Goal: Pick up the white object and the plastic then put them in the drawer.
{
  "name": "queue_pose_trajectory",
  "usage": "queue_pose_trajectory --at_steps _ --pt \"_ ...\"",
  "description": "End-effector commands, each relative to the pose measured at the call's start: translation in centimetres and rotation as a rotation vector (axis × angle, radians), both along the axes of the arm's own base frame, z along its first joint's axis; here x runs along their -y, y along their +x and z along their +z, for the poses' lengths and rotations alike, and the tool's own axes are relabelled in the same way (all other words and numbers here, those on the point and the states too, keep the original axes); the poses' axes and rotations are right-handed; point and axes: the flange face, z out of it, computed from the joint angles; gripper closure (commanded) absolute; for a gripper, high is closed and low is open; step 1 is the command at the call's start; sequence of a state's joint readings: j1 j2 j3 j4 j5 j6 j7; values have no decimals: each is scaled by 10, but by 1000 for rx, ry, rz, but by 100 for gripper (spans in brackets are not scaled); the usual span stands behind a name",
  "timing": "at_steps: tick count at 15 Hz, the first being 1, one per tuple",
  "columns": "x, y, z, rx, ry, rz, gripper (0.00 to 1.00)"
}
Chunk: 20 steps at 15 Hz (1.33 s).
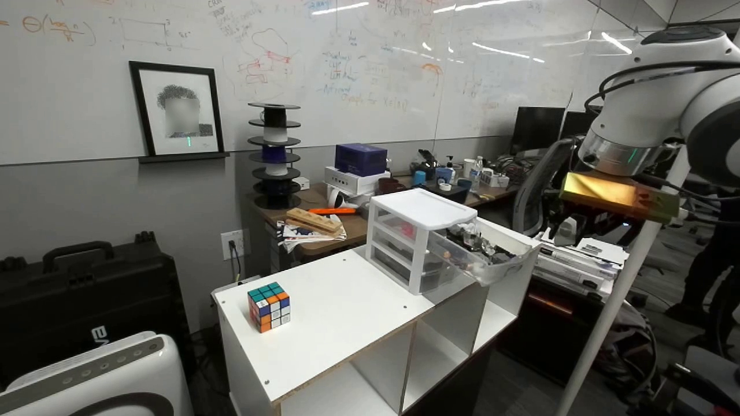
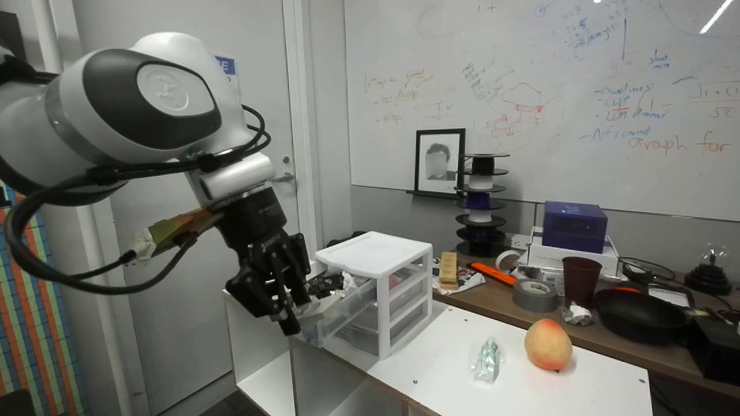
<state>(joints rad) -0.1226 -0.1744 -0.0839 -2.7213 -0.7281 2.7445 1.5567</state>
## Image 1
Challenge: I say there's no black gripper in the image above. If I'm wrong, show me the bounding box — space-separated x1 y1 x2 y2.
577 206 644 235

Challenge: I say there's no translucent plastic drawer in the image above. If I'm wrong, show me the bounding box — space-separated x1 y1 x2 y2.
426 217 541 288

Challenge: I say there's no white plastic drawer unit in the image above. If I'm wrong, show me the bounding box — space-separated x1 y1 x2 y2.
366 187 482 296

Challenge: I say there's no stack of printed papers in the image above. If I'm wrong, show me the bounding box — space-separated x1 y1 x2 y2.
534 229 632 298

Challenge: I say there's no grey office chair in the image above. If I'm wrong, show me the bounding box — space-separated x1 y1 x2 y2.
511 136 611 237

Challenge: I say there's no black computer monitor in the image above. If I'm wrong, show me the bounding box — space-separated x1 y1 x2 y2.
511 105 569 155

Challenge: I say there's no dark blue box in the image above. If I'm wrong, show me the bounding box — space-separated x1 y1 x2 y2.
333 140 391 177

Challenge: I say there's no flat white box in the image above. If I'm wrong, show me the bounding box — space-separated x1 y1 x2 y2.
321 165 393 199

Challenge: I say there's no brown wooden desk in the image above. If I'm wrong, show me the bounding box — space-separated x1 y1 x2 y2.
249 183 375 266

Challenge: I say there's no white cubby shelf unit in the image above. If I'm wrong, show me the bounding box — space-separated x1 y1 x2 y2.
211 229 541 416

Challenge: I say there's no light wooden block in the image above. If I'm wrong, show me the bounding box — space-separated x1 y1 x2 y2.
285 206 342 234

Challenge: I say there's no stack of filament spools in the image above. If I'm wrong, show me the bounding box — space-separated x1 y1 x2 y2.
246 100 305 210

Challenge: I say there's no Rubik's cube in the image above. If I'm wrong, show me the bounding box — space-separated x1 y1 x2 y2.
246 279 295 336

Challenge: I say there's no black picture ledge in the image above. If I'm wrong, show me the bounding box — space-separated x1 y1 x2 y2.
137 150 232 166

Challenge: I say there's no black framed portrait picture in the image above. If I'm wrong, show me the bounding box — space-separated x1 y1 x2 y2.
128 61 226 160

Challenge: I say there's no black hard carrying case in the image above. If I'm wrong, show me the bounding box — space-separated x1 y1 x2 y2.
0 229 193 388

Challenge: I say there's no white appliance with grey stripe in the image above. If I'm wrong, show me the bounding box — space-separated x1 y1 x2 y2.
0 330 195 416

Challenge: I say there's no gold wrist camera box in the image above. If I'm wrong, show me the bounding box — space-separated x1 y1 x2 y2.
557 169 683 227

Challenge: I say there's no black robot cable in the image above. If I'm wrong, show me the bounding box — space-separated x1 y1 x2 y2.
582 58 740 113

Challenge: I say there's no orange handled tool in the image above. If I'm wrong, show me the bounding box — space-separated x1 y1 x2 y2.
308 204 362 217

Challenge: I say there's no black plug cord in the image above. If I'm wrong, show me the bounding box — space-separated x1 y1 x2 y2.
226 237 246 285

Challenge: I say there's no white wall outlet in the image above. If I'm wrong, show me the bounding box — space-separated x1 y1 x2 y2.
219 229 248 261

